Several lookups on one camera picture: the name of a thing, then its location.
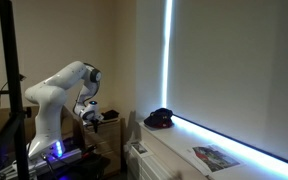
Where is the robot base platform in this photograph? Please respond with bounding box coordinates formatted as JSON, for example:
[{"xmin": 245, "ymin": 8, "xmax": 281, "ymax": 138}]
[{"xmin": 0, "ymin": 137, "xmax": 95, "ymax": 180}]

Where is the dark cap on sill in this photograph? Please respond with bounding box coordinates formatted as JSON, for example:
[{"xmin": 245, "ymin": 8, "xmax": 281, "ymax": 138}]
[{"xmin": 144, "ymin": 108, "xmax": 173, "ymax": 129}]

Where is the black object on nightstand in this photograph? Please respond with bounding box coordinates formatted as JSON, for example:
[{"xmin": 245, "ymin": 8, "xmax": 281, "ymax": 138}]
[{"xmin": 102, "ymin": 110, "xmax": 119, "ymax": 120}]

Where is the black tripod pole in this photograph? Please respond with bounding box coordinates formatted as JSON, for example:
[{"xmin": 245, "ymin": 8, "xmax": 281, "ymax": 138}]
[{"xmin": 0, "ymin": 0, "xmax": 30, "ymax": 180}]

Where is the magazine on sill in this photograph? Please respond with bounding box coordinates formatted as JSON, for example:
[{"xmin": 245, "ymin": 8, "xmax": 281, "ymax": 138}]
[{"xmin": 185, "ymin": 144, "xmax": 244, "ymax": 175}]

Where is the white radiator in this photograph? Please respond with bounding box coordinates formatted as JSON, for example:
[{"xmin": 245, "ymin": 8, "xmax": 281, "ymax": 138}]
[{"xmin": 127, "ymin": 141, "xmax": 180, "ymax": 180}]

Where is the white roller blind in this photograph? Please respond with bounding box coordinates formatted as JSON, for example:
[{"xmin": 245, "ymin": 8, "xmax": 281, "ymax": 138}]
[{"xmin": 167, "ymin": 0, "xmax": 288, "ymax": 160}]

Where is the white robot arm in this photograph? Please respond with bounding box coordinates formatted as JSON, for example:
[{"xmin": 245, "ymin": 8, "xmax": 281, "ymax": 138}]
[{"xmin": 25, "ymin": 61, "xmax": 103, "ymax": 160}]

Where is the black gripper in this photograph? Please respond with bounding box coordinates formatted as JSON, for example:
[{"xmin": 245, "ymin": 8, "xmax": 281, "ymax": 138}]
[{"xmin": 91, "ymin": 120, "xmax": 99, "ymax": 133}]

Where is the light wooden nightstand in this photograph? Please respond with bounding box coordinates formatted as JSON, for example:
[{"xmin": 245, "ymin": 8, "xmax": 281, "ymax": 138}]
[{"xmin": 62, "ymin": 107, "xmax": 122, "ymax": 177}]

